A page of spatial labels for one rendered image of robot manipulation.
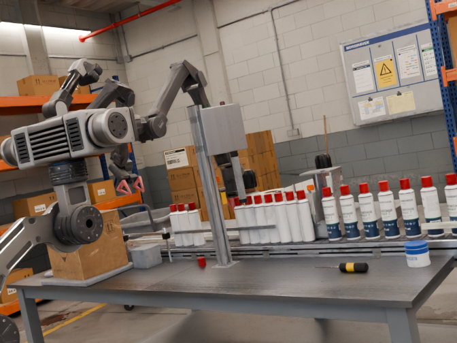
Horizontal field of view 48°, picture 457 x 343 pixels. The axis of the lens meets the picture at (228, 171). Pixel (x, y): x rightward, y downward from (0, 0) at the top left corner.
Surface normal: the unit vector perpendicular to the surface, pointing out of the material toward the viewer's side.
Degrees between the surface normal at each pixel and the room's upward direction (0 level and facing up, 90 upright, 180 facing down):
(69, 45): 90
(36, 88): 90
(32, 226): 90
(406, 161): 90
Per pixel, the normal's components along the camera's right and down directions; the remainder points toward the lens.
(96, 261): 0.70, -0.10
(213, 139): 0.29, 0.00
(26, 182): 0.83, -0.14
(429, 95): -0.52, 0.15
